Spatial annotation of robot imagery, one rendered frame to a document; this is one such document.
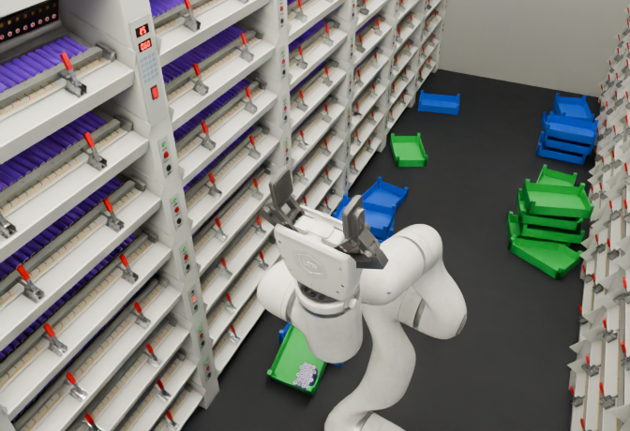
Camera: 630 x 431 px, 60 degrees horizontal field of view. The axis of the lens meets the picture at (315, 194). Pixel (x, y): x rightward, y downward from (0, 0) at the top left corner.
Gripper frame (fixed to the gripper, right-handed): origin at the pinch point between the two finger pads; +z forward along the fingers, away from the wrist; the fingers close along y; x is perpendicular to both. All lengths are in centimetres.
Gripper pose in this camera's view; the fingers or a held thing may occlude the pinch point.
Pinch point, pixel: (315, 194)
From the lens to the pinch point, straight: 58.2
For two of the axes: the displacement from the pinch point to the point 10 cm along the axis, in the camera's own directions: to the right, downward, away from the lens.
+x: 5.3, -6.5, 5.4
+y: -8.4, -3.4, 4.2
